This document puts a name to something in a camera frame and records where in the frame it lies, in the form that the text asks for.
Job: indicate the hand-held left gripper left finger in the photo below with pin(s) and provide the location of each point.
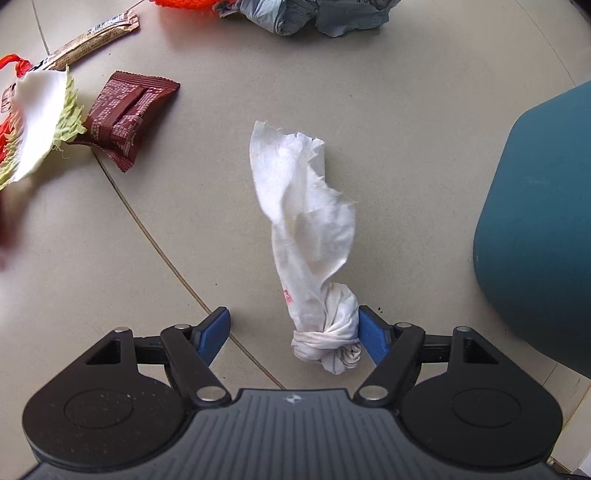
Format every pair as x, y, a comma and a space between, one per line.
214, 332

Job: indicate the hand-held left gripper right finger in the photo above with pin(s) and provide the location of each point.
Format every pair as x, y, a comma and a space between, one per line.
373, 334

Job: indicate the twisted white tissue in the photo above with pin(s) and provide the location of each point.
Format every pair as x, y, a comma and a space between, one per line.
300, 194

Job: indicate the teal trash bin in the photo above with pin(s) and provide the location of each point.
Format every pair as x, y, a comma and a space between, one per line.
540, 207

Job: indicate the grey paper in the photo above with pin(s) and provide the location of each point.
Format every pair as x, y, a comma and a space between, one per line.
286, 16

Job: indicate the dark red snack wrapper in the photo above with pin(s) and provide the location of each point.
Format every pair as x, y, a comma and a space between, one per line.
124, 115

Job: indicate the napa cabbage leaf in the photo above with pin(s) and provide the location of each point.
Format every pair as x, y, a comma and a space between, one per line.
37, 115

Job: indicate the long brown snack wrapper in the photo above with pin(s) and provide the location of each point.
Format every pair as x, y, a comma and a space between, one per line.
92, 41

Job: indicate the orange foam fruit net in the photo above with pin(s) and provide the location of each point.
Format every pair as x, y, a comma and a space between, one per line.
184, 3

